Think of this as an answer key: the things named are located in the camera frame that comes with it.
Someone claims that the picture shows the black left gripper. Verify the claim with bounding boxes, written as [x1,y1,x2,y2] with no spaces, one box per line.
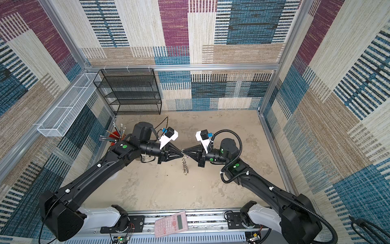
[141,143,185,166]

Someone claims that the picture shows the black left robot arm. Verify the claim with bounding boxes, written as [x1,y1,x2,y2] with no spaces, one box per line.
[39,122,183,242]

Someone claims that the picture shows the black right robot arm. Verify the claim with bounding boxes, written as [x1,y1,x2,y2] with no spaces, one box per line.
[183,138,323,244]

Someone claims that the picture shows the red pencil cup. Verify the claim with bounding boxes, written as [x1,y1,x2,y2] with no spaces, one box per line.
[99,122,126,146]

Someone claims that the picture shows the pink calculator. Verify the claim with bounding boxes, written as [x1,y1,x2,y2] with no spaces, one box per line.
[154,211,188,238]

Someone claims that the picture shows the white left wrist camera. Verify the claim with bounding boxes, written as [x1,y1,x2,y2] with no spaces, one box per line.
[159,127,178,149]

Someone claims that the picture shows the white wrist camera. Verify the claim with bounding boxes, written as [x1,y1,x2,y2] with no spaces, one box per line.
[196,130,213,153]
[159,127,178,149]

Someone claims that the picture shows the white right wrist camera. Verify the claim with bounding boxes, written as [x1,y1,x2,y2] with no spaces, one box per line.
[196,130,213,153]

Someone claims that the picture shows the black wire mesh shelf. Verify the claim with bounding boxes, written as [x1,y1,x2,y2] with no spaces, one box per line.
[93,68,162,115]

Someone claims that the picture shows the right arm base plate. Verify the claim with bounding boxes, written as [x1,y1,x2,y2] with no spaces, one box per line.
[223,210,268,230]

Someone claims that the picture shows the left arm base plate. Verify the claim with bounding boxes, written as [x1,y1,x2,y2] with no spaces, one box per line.
[100,216,145,235]

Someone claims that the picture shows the white wire mesh basket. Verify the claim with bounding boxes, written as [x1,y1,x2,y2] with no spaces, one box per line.
[37,73,96,137]

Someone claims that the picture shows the black corrugated cable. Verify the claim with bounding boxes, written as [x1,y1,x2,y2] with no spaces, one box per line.
[210,129,339,244]

